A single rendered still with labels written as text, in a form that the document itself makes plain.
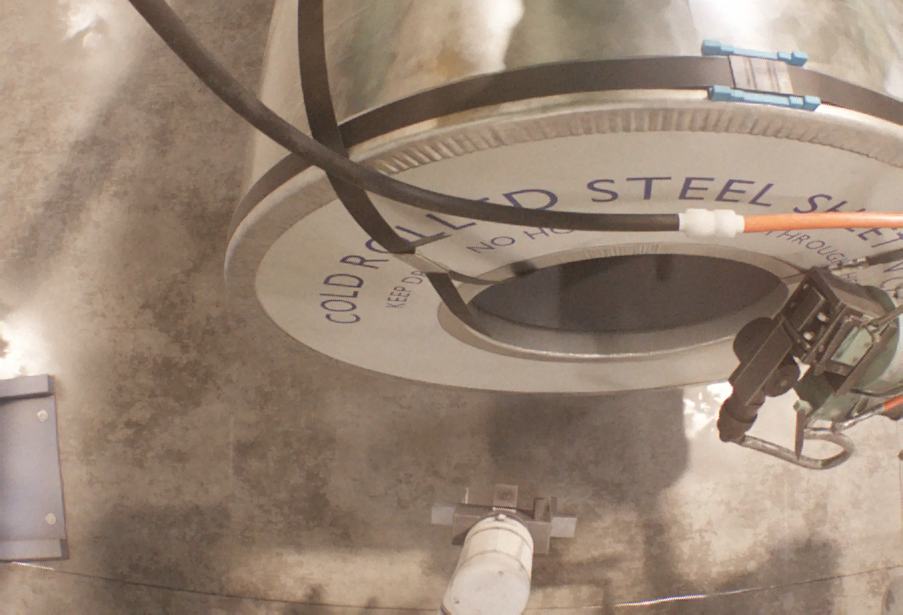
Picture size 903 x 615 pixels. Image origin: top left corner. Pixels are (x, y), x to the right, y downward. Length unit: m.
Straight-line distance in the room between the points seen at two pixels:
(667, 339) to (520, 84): 0.84
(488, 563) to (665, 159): 0.46
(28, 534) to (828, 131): 2.00
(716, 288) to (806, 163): 0.67
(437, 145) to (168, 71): 1.81
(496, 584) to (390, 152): 0.46
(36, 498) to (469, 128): 1.71
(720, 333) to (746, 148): 0.70
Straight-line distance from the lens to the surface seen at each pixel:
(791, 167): 0.79
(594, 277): 1.48
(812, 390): 1.14
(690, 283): 1.46
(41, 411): 2.16
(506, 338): 1.35
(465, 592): 0.87
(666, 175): 0.78
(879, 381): 1.10
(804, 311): 0.99
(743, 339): 1.07
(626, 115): 0.67
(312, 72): 0.77
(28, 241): 2.36
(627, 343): 1.45
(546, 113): 0.67
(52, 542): 2.07
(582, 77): 0.67
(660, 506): 1.97
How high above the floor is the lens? 1.89
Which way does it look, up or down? 70 degrees down
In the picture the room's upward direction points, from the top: 11 degrees clockwise
